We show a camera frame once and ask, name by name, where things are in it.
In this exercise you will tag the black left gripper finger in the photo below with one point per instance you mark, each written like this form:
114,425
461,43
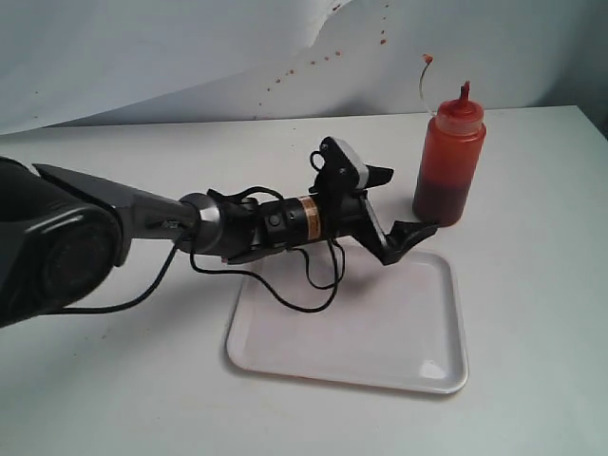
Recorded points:
378,176
404,236

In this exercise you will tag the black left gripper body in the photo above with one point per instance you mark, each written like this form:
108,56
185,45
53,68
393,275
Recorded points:
351,215

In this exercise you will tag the red ketchup squeeze bottle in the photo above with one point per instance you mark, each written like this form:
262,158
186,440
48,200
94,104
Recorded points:
453,144

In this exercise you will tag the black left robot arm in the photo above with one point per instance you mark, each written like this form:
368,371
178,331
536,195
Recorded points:
62,232

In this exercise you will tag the white rectangular plastic tray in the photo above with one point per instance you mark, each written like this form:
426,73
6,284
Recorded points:
394,327

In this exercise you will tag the white paper backdrop sheet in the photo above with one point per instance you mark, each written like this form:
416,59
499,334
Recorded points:
66,60

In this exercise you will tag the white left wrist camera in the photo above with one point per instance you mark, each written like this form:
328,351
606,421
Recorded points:
339,170

